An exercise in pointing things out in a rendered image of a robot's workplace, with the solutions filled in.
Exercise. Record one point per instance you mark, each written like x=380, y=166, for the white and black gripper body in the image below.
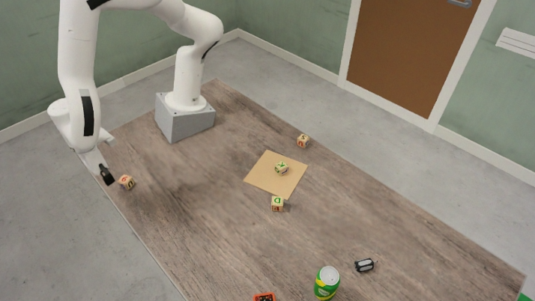
x=92, y=158

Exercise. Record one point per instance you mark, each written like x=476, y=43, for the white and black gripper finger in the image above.
x=107, y=179

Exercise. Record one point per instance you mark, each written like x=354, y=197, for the beige mat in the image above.
x=264, y=177

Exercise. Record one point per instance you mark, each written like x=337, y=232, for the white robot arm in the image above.
x=78, y=116

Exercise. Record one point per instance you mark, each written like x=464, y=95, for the green and yellow striped can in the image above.
x=326, y=283

